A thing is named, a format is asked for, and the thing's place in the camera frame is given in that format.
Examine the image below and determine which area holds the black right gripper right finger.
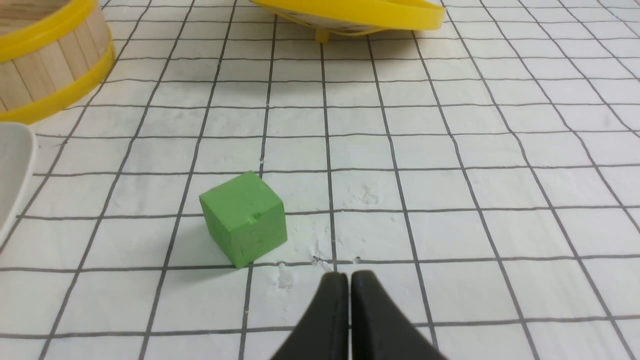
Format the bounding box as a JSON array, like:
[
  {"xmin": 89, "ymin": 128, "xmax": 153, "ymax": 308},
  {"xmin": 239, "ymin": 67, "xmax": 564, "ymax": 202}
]
[{"xmin": 350, "ymin": 270, "xmax": 445, "ymax": 360}]

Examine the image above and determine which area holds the white square plate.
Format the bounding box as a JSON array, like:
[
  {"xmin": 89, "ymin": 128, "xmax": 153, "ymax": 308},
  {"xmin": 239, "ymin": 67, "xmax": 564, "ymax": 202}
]
[{"xmin": 0, "ymin": 121, "xmax": 38, "ymax": 243}]

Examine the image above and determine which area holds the bamboo steamer basket yellow rim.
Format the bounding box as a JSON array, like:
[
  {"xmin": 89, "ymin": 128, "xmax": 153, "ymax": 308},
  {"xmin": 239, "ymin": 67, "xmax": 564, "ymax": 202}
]
[{"xmin": 0, "ymin": 0, "xmax": 115, "ymax": 125}]

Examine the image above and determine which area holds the green foam cube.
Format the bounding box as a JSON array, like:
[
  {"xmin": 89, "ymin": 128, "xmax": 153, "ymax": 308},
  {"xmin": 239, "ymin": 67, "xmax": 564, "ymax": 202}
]
[{"xmin": 199, "ymin": 171, "xmax": 288, "ymax": 269}]

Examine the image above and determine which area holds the white grid tablecloth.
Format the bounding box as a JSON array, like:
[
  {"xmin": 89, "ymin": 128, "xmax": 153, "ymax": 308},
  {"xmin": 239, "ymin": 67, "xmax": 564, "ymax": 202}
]
[{"xmin": 0, "ymin": 0, "xmax": 640, "ymax": 360}]

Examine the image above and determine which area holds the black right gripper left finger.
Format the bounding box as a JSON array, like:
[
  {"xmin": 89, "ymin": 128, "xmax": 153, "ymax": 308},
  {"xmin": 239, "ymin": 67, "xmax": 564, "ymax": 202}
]
[{"xmin": 272, "ymin": 272, "xmax": 350, "ymax": 360}]

